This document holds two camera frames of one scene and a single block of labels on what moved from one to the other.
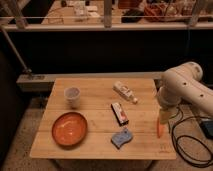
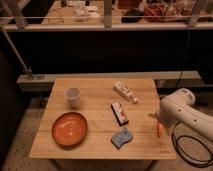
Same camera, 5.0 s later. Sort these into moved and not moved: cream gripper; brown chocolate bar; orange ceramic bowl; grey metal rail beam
Moved: cream gripper
Not moved: grey metal rail beam; orange ceramic bowl; brown chocolate bar
